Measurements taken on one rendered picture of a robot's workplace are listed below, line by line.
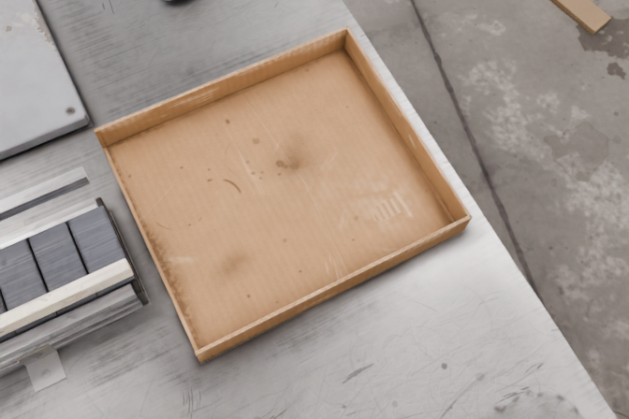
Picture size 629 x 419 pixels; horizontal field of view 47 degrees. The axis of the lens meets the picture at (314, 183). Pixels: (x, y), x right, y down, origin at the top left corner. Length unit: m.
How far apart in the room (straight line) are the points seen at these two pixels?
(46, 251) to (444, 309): 0.39
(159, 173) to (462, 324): 0.35
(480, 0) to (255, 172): 1.35
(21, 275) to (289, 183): 0.28
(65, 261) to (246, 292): 0.17
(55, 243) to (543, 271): 1.21
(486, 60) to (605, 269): 0.59
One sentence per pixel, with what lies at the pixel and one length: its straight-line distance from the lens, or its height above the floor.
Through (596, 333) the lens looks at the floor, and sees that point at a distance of 1.72.
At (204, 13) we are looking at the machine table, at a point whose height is 0.83.
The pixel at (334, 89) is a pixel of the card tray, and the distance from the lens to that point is 0.83.
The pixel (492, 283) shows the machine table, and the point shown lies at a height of 0.83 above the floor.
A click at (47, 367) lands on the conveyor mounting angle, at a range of 0.75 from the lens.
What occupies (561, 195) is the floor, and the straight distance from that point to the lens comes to 1.80.
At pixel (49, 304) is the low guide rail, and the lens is 0.68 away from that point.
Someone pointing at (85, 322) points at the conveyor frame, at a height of 0.86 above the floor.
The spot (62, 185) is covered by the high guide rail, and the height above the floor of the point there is 0.96.
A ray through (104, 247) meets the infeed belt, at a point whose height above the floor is 0.88.
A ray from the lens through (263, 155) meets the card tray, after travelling 0.79.
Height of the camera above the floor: 1.54
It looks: 66 degrees down
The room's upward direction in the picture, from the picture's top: 6 degrees clockwise
